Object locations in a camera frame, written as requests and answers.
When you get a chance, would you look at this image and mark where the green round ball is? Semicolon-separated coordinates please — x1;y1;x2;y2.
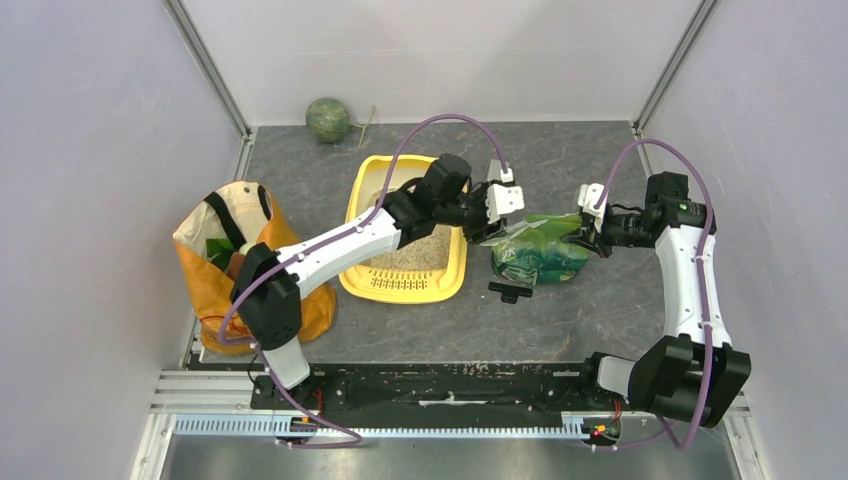
305;97;350;143

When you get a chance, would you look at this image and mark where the orange shopping bag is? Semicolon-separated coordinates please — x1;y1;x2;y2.
172;181;300;355

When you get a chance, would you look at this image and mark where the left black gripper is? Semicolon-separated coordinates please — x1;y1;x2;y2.
436;180;508;246

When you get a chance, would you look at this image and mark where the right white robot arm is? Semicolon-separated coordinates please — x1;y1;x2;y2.
571;172;752;428

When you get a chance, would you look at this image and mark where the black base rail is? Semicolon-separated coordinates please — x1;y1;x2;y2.
289;362;628;429

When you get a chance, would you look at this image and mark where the yellow litter box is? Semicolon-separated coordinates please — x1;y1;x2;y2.
338;155;468;305

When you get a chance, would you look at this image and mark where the grey metal scoop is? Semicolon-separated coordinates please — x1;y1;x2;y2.
487;159;513;183

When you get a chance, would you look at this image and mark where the green litter bag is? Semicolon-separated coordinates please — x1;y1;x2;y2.
487;214;589;285

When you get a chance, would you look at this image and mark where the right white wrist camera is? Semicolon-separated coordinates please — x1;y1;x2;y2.
576;183;608;233

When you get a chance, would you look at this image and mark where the black bag clip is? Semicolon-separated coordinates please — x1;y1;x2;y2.
488;282;533;305

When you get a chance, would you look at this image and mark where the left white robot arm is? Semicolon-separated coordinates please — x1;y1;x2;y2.
231;154;524;409

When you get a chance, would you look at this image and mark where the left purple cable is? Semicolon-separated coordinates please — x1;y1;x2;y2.
217;113;510;450

